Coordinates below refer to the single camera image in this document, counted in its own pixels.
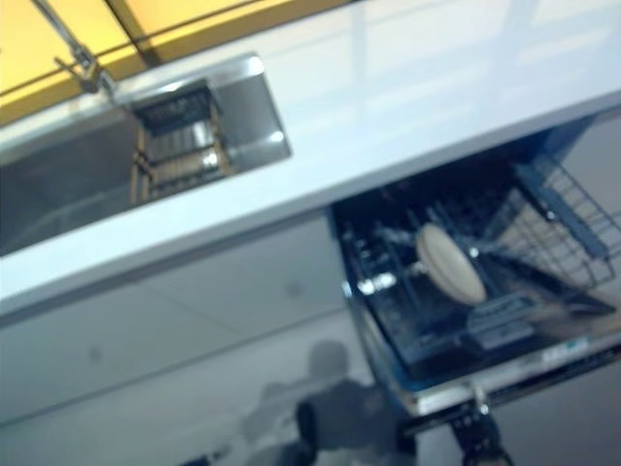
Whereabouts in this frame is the grey mesh dishwasher rack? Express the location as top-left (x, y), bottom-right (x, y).
top-left (484, 154), bottom-right (621, 292)

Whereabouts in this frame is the stainless steel sink basin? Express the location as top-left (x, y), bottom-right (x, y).
top-left (0, 52), bottom-right (294, 257)

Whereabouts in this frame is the black built-in dishwasher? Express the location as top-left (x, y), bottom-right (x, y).
top-left (328, 114), bottom-right (621, 441)

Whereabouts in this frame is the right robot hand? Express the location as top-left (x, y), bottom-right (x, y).
top-left (448, 382), bottom-right (514, 466)

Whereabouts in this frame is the white cabinet door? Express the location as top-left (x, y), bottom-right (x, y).
top-left (128, 213), bottom-right (351, 317)
top-left (0, 279), bottom-right (389, 466)

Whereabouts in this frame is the dark wire dishwasher rack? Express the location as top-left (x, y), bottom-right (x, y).
top-left (339, 186), bottom-right (618, 383)

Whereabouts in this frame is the chrome gooseneck kitchen faucet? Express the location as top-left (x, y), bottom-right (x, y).
top-left (31, 0), bottom-right (116, 101)

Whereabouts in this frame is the black sink drying rack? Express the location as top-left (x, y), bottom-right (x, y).
top-left (128, 80), bottom-right (240, 203)

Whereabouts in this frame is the dishwasher door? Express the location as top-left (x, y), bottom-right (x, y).
top-left (343, 281), bottom-right (621, 441)

